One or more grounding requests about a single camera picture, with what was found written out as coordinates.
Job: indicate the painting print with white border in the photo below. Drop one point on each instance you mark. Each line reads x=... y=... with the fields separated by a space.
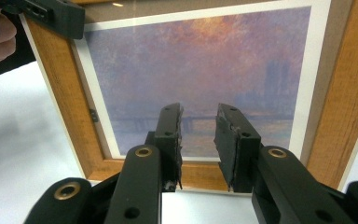
x=199 y=62

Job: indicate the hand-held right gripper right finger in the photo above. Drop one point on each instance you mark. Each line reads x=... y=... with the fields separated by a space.
x=240 y=158

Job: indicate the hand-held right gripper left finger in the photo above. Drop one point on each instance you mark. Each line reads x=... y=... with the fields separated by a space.
x=169 y=155

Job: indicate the wooden picture frame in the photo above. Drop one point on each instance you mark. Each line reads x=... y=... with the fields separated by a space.
x=62 y=93

